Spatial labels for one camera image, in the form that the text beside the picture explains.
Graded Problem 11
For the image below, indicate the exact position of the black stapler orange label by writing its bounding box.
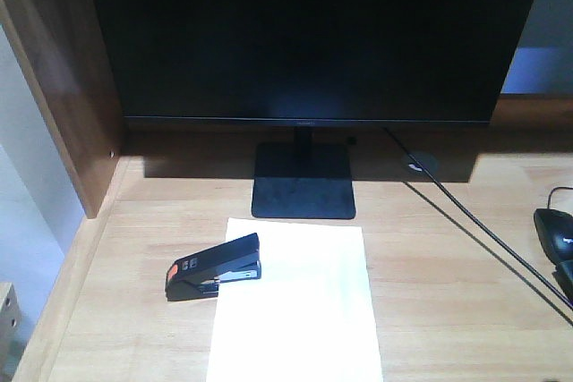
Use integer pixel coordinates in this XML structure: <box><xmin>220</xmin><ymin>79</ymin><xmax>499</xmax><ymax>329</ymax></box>
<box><xmin>165</xmin><ymin>233</ymin><xmax>262</xmax><ymax>301</ymax></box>

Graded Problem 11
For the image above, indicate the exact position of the white paper stack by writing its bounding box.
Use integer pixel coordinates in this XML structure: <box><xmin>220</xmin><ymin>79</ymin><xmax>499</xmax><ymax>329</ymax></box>
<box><xmin>206</xmin><ymin>218</ymin><xmax>383</xmax><ymax>381</ymax></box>

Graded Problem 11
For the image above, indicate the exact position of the black monitor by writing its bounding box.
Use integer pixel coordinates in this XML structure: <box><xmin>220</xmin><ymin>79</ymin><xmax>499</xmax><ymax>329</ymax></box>
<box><xmin>93</xmin><ymin>0</ymin><xmax>534</xmax><ymax>219</ymax></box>

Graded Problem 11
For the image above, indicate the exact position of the black computer mouse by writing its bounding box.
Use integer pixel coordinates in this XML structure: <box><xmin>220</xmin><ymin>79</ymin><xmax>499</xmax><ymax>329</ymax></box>
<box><xmin>534</xmin><ymin>208</ymin><xmax>572</xmax><ymax>301</ymax></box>

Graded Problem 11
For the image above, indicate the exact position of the black monitor cable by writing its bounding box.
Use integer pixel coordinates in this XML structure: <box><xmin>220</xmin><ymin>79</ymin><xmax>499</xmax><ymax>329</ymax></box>
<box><xmin>382</xmin><ymin>126</ymin><xmax>573</xmax><ymax>311</ymax></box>

